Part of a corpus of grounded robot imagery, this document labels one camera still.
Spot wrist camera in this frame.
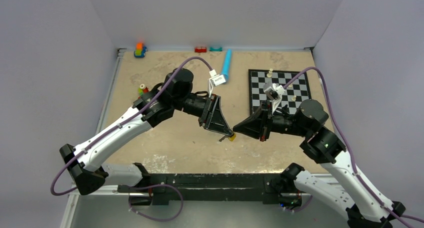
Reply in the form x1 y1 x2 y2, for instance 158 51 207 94
208 69 226 98
263 82 286 114

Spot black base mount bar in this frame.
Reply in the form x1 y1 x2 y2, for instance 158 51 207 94
117 173 307 209

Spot white chess piece top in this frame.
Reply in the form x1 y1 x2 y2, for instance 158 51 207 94
266 69 273 78

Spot colourful toy car blocks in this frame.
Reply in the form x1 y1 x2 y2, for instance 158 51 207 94
133 43 147 58

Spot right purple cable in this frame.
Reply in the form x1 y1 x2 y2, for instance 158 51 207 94
281 66 424 228

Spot colourful block stack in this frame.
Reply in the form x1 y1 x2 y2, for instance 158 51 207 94
138 84 149 96

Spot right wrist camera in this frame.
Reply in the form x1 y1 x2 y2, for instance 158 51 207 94
263 82 286 114

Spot aluminium frame rail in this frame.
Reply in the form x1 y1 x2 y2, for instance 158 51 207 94
59 49 128 228

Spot yellow key tag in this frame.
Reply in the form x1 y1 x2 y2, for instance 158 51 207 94
228 133 236 141

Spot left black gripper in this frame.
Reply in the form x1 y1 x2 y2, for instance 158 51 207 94
172 92 232 135

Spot red toy block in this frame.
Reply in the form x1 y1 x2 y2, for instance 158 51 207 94
194 46 208 53

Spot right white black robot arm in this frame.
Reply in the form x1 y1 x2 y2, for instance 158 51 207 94
233 99 405 227

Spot teal toy piece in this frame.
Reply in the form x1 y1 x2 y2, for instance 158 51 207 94
209 46 223 52

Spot black white chessboard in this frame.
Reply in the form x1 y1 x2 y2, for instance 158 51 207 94
248 69 313 116

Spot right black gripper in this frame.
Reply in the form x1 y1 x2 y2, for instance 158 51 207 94
233 99 310 141

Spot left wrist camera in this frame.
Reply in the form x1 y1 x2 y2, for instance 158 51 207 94
208 69 226 98

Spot blue cylinder tube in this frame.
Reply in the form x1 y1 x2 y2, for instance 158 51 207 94
221 49 233 84

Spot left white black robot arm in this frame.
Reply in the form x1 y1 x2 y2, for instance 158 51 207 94
59 68 236 195

